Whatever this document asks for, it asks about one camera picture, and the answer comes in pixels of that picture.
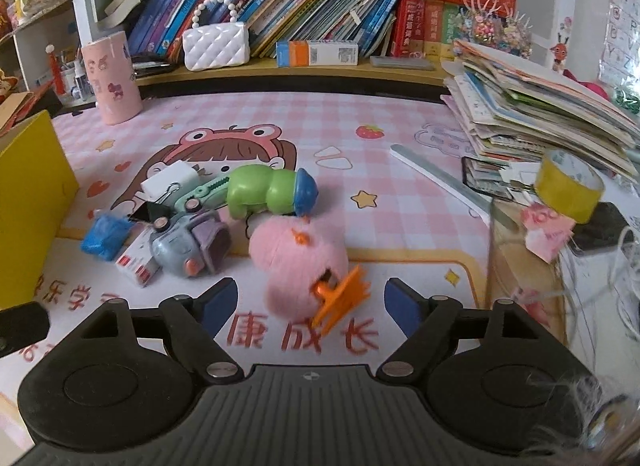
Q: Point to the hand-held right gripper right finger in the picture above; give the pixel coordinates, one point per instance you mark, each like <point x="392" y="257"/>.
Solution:
<point x="404" y="307"/>

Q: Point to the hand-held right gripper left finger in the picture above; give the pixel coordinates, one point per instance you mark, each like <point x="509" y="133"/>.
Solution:
<point x="223" y="302"/>

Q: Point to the orange hair clip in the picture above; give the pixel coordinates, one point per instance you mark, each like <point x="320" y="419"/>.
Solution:
<point x="340" y="303"/>

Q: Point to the pink plush toy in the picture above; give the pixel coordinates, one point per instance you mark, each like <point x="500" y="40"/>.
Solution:
<point x="295" y="261"/>

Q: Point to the green toy figure blue hat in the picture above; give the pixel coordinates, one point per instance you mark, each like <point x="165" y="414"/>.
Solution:
<point x="260" y="191"/>

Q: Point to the yellow cardboard box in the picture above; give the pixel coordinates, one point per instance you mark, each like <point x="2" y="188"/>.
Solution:
<point x="30" y="206"/>

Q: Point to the small white red box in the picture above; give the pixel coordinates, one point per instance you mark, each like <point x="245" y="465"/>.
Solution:
<point x="137" y="261"/>

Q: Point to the blue crumpled wrapper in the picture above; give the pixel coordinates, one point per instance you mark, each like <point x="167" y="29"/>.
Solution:
<point x="105" y="238"/>

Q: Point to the white ruler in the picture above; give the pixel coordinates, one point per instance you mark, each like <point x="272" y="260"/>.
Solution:
<point x="440" y="178"/>

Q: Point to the black smartphone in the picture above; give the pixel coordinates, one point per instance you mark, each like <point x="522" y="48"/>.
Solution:
<point x="482" y="178"/>

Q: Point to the pink folded paper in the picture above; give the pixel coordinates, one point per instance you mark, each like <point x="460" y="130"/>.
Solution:
<point x="547" y="233"/>

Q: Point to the pink cartoon desk mat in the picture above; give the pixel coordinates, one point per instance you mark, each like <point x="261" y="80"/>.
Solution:
<point x="400" y="110"/>

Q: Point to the yellow tape roll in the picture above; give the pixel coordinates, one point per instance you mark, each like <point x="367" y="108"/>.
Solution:
<point x="565" y="191"/>

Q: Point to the clear plastic container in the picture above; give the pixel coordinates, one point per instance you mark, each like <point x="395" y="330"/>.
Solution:
<point x="620" y="266"/>

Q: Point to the red booklet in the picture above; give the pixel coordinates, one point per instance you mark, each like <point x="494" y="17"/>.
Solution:
<point x="22" y="105"/>

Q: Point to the stack of papers and booklets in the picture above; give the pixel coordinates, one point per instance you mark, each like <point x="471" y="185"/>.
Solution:
<point x="540" y="105"/>

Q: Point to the pink cartoon pen cup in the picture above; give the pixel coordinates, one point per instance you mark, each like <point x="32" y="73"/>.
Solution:
<point x="112" y="80"/>

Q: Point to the white quilted pearl handbag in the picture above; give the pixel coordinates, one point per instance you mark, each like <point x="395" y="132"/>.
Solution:
<point x="215" y="48"/>

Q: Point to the red tassel doll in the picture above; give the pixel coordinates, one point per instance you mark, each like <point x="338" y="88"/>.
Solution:
<point x="54" y="70"/>

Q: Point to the orange white carton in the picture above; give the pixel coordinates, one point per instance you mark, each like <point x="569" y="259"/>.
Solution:
<point x="317" y="53"/>

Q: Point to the upright red dictionary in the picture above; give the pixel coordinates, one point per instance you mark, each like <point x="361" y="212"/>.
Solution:
<point x="407" y="28"/>
<point x="433" y="28"/>

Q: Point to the upright green book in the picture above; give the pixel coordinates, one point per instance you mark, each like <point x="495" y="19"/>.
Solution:
<point x="450" y="25"/>

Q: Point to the colourful beaded ornament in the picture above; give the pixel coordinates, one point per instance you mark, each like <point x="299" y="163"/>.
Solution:
<point x="495" y="25"/>

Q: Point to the row of shelf books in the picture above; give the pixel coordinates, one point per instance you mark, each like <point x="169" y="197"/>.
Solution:
<point x="300" y="10"/>

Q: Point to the deer wall sticker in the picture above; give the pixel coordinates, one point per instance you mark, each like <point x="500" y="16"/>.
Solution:
<point x="561" y="54"/>

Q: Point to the alphabet wall poster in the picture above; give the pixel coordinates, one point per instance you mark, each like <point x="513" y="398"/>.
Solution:
<point x="622" y="20"/>

